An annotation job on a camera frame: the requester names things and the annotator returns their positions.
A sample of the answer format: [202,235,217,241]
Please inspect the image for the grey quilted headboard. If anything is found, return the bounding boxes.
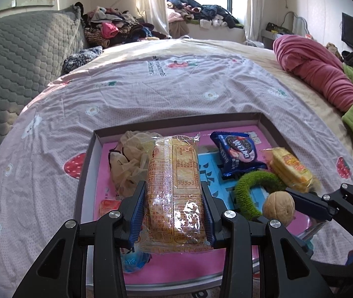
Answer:
[0,9,87,190]

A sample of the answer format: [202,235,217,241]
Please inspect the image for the blue cookie packet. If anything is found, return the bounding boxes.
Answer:
[210,131,268,177]

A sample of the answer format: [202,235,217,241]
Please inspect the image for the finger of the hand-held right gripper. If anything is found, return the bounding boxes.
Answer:
[285,183,353,224]
[296,234,353,286]

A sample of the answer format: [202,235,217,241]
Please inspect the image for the grey tray pink bottom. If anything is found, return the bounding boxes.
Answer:
[73,112,324,292]

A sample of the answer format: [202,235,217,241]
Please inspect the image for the clothes heap on windowsill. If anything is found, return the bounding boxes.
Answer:
[166,0,240,29]

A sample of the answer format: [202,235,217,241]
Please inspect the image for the brown walnut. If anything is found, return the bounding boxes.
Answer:
[262,191,296,225]

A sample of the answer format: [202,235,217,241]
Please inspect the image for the pile of mixed clothes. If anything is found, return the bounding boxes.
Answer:
[83,4,169,48]

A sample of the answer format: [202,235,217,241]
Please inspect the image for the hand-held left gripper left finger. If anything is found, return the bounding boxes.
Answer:
[12,180,147,298]

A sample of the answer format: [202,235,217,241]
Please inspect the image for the small yellow snack packet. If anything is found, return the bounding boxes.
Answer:
[261,147,320,193]

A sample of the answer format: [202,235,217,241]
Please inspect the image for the brown cloth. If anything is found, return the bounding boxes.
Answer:
[168,21,191,39]

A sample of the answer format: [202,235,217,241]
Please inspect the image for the green fuzzy hair scrunchie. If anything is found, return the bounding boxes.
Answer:
[235,171,289,221]

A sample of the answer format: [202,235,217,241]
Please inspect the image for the long orange cracker packet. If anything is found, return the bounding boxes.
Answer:
[137,133,214,253]

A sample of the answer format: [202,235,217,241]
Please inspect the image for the beige mesh bath puff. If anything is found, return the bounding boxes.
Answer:
[108,130,164,197]

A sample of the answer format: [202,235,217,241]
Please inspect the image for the black bag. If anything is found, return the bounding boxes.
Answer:
[265,22,289,35]

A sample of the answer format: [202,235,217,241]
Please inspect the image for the cream curtain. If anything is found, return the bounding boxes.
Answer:
[244,0,262,42]
[136,0,169,38]

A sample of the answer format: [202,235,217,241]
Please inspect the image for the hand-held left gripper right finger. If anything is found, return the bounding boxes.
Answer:
[200,181,335,298]

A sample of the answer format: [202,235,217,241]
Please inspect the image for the pink blanket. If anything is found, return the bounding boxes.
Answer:
[272,34,353,112]

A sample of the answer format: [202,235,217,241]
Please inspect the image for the blue white toy egg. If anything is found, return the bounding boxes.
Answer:
[122,248,152,274]

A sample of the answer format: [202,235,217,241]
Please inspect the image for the white curved frame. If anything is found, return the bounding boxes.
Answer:
[283,11,309,38]

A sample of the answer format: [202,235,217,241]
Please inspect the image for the beige bed sheet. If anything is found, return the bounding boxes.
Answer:
[49,39,351,162]

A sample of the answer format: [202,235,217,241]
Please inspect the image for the dark floral cloth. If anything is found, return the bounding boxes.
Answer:
[62,46,104,75]

